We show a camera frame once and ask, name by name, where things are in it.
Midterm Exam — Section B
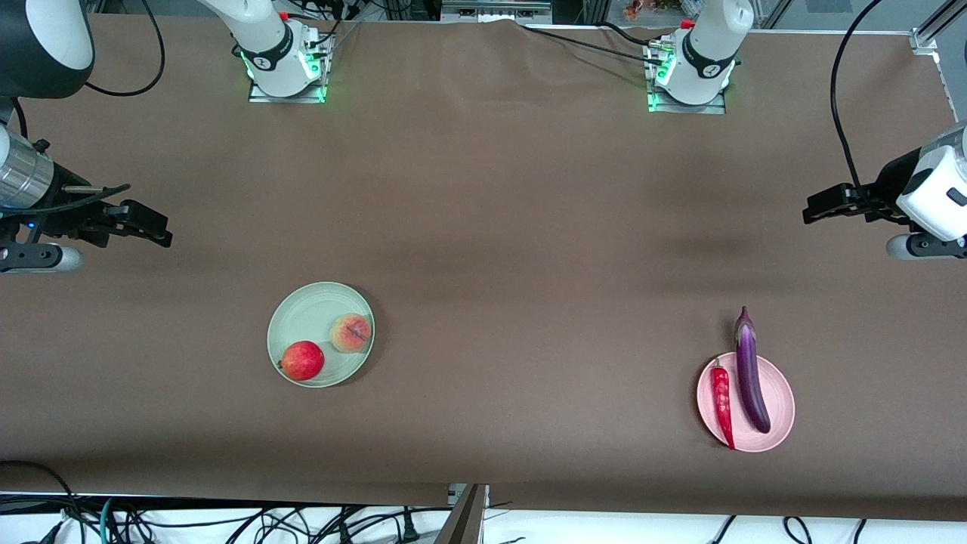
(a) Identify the long purple eggplant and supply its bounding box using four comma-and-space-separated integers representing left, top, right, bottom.
734, 306, 771, 434

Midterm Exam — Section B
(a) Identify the red pomegranate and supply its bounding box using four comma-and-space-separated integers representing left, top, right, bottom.
277, 341, 326, 382

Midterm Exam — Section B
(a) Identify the red chili pepper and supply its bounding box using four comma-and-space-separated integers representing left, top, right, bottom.
710, 358, 737, 451

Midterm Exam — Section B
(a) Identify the yellow pink peach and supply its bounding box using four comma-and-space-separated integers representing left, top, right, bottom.
329, 313, 372, 354

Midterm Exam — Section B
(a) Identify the pale green round plate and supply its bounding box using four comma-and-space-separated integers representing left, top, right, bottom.
267, 281, 376, 388

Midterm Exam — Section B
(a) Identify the pale pink round plate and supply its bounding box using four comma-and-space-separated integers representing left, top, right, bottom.
696, 352, 796, 453

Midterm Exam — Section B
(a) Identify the brown table cover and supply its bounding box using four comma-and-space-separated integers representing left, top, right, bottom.
0, 14, 967, 522

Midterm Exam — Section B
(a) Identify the grey power strip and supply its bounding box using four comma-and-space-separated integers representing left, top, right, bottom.
442, 0, 552, 23

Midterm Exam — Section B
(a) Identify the grey table leg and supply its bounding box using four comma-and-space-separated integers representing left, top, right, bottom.
434, 484, 490, 544

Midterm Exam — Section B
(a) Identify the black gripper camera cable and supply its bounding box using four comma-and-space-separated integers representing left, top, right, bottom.
30, 184, 131, 216

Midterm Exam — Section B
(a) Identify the long black arm cable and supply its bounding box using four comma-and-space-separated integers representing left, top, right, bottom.
830, 0, 885, 190
85, 0, 166, 97

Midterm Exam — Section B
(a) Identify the aluminium frame profile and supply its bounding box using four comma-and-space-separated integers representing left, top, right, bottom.
910, 0, 967, 55

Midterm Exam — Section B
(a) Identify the black looped floor cable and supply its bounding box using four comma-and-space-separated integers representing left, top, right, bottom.
0, 461, 84, 544

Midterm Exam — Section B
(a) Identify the black cable on table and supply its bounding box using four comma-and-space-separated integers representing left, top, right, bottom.
601, 21, 660, 45
521, 25, 666, 66

